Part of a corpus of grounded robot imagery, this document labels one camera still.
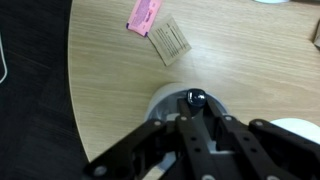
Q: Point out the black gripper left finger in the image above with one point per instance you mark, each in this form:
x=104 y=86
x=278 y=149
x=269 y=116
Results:
x=193 y=146

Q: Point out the brown sugar packet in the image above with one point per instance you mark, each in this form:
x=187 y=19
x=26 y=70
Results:
x=170 y=41

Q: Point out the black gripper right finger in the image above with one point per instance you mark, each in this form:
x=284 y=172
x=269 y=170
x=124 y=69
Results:
x=253 y=150

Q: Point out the pink sweetener packet with print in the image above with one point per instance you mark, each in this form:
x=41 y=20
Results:
x=144 y=15

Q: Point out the small white plate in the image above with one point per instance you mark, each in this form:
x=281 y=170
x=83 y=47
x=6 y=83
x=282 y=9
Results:
x=300 y=128

